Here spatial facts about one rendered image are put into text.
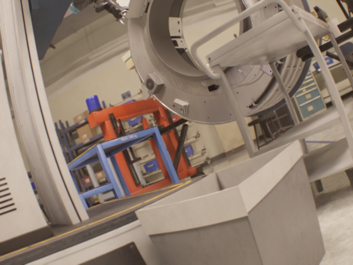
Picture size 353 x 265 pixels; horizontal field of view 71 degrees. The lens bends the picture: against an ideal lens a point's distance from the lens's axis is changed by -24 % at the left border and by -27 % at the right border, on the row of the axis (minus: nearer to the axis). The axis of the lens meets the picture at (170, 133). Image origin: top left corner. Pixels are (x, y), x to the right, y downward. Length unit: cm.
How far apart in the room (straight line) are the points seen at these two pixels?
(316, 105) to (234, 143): 211
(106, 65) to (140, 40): 534
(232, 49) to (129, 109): 177
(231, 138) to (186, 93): 441
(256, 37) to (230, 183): 49
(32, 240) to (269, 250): 52
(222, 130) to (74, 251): 595
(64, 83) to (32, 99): 725
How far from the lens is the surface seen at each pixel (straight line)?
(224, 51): 111
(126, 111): 271
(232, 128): 648
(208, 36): 103
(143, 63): 240
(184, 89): 213
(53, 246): 65
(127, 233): 72
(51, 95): 831
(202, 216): 53
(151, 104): 290
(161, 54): 222
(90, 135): 695
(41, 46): 143
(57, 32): 616
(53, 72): 844
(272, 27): 101
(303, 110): 638
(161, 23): 236
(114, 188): 158
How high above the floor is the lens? 39
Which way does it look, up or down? 4 degrees up
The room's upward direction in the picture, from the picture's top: 22 degrees counter-clockwise
